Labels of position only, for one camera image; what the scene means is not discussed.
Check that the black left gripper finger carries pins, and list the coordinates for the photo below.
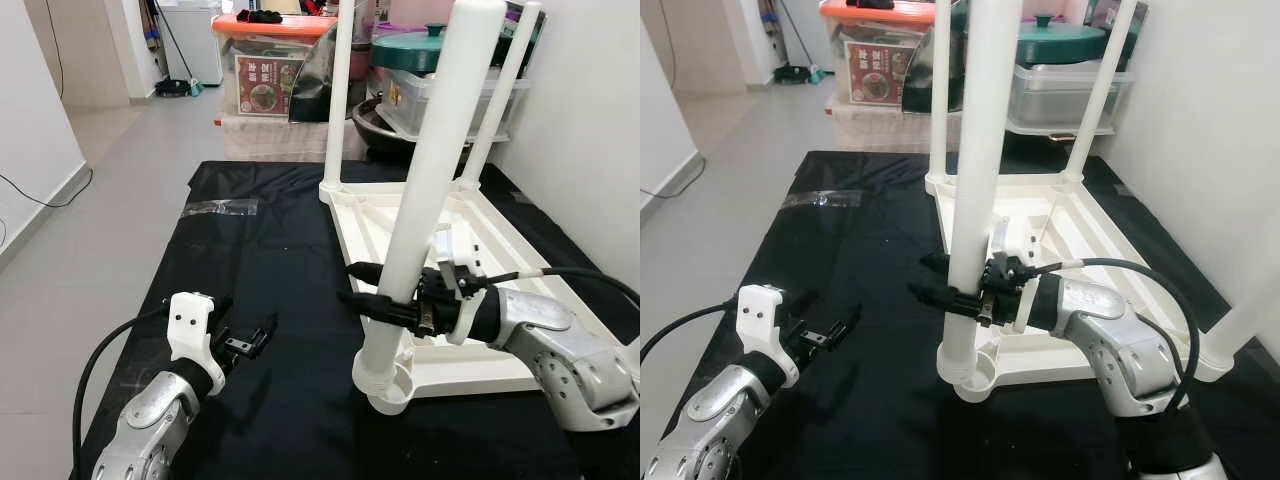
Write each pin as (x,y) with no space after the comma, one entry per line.
(848,322)
(265,335)

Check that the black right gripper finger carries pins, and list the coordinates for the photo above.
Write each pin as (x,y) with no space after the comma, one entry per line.
(375,308)
(940,298)
(935,262)
(362,272)

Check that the cream plastic children table top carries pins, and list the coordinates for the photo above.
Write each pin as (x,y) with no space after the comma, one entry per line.
(1060,360)
(500,370)

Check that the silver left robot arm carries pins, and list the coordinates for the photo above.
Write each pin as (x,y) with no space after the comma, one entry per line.
(150,430)
(720,420)

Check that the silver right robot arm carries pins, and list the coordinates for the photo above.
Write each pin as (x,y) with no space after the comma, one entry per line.
(570,350)
(1120,340)

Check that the black tablecloth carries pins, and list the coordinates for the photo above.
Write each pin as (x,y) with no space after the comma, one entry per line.
(880,420)
(280,420)

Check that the clear tape strip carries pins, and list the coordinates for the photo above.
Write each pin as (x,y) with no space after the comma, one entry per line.
(220,208)
(825,198)

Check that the black metal wok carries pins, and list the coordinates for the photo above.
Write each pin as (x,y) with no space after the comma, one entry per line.
(375,125)

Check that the beige patterned cloth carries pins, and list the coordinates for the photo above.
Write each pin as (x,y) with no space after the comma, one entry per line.
(880,125)
(280,135)

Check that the clear plastic storage box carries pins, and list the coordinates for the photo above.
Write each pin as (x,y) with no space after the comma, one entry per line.
(400,100)
(1060,95)

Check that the black plastic bag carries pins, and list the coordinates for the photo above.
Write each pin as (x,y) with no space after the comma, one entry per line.
(315,75)
(920,70)

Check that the red printed carton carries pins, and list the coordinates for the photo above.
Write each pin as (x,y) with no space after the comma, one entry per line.
(875,75)
(265,85)

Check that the green pot lid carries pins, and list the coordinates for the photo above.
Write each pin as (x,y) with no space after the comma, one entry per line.
(410,50)
(1050,45)

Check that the green head floor mop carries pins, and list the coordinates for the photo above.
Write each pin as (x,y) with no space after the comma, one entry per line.
(795,72)
(175,85)

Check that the orange lid storage box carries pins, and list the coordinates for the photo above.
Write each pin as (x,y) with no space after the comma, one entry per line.
(880,12)
(270,22)

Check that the white household appliance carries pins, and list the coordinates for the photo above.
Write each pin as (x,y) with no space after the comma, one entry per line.
(195,40)

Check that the beige wooden door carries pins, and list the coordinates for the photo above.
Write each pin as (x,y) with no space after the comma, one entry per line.
(700,40)
(85,45)

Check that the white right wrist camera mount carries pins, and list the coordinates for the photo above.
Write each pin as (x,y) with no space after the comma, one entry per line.
(450,242)
(1002,238)

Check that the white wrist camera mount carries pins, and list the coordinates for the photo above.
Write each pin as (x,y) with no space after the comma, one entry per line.
(190,325)
(450,242)
(1002,238)
(760,320)

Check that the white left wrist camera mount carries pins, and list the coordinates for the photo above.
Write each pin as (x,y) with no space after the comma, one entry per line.
(760,320)
(190,325)

